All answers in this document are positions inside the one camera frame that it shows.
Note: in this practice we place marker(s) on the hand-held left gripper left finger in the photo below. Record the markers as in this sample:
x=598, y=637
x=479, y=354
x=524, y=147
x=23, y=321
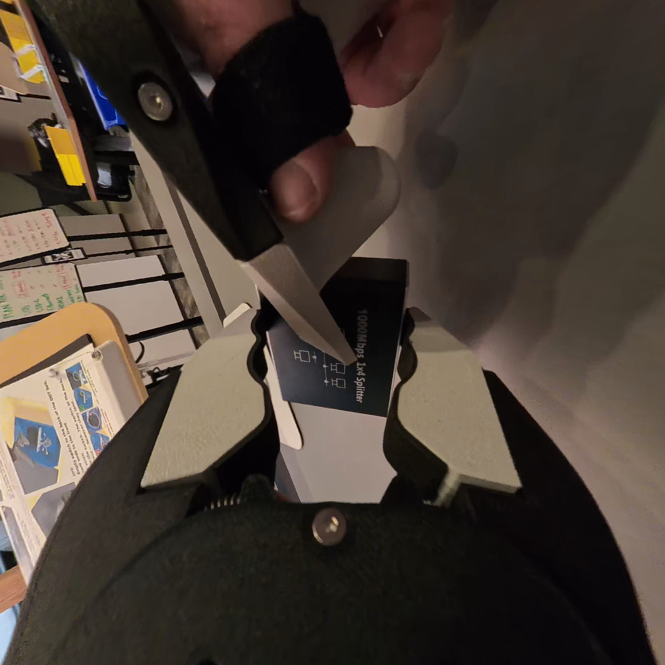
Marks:
x=208, y=415

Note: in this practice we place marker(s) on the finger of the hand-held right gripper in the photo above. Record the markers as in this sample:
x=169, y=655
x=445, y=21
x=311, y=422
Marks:
x=296, y=296

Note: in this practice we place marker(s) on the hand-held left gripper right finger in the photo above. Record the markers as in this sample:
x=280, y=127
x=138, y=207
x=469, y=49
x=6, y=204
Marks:
x=452, y=415

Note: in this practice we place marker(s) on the black ethernet splitter box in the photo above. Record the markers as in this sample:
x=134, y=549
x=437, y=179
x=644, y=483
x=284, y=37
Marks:
x=363, y=291

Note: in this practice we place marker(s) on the person's right hand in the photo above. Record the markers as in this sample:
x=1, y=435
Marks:
x=395, y=52

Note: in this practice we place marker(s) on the small blue parts bin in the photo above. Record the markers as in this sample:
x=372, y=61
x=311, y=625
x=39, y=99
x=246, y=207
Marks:
x=101, y=98

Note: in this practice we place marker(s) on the brown background work table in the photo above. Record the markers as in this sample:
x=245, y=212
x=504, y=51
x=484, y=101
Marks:
x=67, y=104

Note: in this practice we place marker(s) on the white metal document stand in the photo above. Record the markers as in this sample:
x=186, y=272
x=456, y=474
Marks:
x=291, y=426

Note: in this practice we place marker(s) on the small yellow parts bin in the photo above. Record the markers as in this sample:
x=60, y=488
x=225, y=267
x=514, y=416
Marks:
x=21, y=47
x=65, y=156

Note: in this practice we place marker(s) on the whiteboard with red writing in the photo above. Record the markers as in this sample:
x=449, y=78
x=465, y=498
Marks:
x=31, y=234

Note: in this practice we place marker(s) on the whiteboard with green writing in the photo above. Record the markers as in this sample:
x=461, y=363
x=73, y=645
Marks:
x=36, y=296

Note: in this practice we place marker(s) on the small black-white printed tag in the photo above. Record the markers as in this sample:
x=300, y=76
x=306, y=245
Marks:
x=62, y=255

